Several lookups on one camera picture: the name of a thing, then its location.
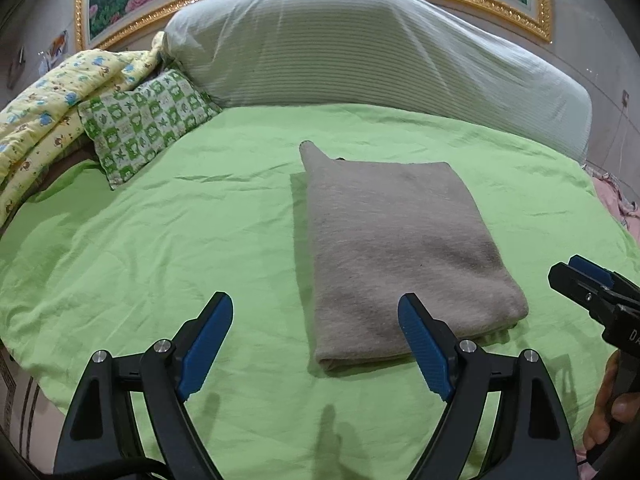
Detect person's right hand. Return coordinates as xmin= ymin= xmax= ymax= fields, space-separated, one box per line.
xmin=582 ymin=350 xmax=640 ymax=466

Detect yellow cartoon print quilt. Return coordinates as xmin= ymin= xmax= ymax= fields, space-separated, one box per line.
xmin=0 ymin=31 xmax=167 ymax=226

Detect patterned bed base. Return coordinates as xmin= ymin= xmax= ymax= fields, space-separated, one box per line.
xmin=0 ymin=340 xmax=56 ymax=466

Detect colourful wall sticker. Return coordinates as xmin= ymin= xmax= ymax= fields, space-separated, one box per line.
xmin=37 ymin=30 xmax=71 ymax=68

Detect light green bedsheet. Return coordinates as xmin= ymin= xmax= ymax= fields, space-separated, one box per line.
xmin=0 ymin=102 xmax=640 ymax=480

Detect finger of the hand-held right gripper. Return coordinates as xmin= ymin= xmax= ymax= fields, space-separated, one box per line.
xmin=567 ymin=255 xmax=640 ymax=306
xmin=548 ymin=262 xmax=621 ymax=323

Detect green checked patterned pillow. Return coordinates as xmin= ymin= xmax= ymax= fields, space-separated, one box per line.
xmin=77 ymin=69 xmax=223 ymax=191

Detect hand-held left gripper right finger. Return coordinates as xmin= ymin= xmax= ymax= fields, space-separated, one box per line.
xmin=397 ymin=292 xmax=578 ymax=480

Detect grey towel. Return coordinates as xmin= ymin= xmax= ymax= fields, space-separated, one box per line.
xmin=299 ymin=140 xmax=530 ymax=375

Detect large white ribbed pillow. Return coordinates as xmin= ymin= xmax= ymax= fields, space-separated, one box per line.
xmin=164 ymin=0 xmax=593 ymax=165

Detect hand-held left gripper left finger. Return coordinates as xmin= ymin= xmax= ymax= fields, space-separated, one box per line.
xmin=52 ymin=291 xmax=234 ymax=480

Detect black cable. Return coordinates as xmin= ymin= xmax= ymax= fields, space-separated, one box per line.
xmin=112 ymin=457 xmax=171 ymax=480

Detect wall hook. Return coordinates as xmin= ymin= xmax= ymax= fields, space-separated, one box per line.
xmin=7 ymin=47 xmax=26 ymax=88

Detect pink cloth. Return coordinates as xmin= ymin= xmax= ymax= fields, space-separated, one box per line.
xmin=582 ymin=162 xmax=640 ymax=246

